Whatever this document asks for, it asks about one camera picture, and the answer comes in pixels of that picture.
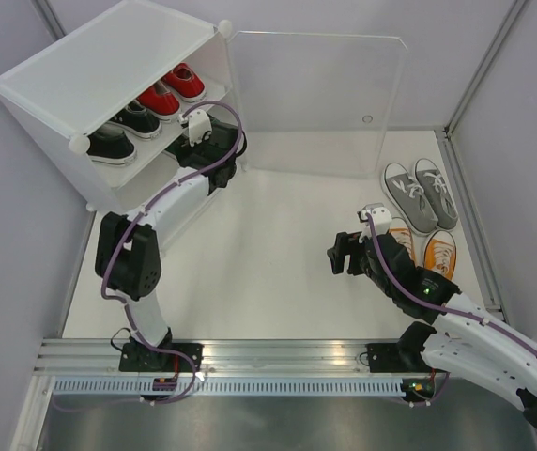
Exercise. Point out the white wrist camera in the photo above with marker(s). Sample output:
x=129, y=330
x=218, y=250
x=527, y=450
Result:
x=375, y=216
x=197, y=124

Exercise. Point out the orange sneaker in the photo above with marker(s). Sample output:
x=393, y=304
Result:
x=403, y=236
x=440, y=254

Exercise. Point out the right grey sneaker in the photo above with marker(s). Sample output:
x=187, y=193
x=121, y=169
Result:
x=437, y=193

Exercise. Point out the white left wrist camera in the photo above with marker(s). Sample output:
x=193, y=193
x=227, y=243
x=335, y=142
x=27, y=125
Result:
x=197, y=124

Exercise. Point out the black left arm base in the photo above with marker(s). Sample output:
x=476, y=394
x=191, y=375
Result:
x=136, y=358

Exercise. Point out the white plastic shoe cabinet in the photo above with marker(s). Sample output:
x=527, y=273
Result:
x=66, y=92

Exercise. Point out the black sneaker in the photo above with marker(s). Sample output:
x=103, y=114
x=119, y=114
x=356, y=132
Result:
x=137, y=120
x=113, y=148

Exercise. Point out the aluminium corner frame post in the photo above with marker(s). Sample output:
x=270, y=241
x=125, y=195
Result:
x=461, y=141

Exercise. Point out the green sneaker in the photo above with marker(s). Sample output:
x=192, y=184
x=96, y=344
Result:
x=179, y=150

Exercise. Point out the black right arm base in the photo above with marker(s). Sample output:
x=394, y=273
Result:
x=388, y=357

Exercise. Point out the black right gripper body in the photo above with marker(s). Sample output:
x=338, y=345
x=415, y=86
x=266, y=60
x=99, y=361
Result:
x=349, y=244

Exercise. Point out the clear acrylic cabinet door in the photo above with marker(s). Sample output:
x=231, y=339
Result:
x=316, y=103

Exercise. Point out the left grey sneaker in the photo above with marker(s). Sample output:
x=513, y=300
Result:
x=408, y=196

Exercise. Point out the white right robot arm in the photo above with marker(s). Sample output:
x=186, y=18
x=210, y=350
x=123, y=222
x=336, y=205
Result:
x=450, y=332

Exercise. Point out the aluminium mounting rail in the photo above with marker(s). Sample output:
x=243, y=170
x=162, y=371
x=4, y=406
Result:
x=287, y=358

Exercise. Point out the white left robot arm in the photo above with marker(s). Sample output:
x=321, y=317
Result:
x=128, y=258

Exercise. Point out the grey sneaker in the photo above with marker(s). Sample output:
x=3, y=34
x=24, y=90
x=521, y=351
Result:
x=408, y=196
x=437, y=193

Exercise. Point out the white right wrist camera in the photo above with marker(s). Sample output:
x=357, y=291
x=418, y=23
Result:
x=375, y=216

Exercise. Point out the white slotted cable duct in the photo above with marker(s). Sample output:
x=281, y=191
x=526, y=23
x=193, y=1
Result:
x=239, y=386

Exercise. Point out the red sneaker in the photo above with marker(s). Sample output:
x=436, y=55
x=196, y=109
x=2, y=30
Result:
x=161, y=102
x=186, y=83

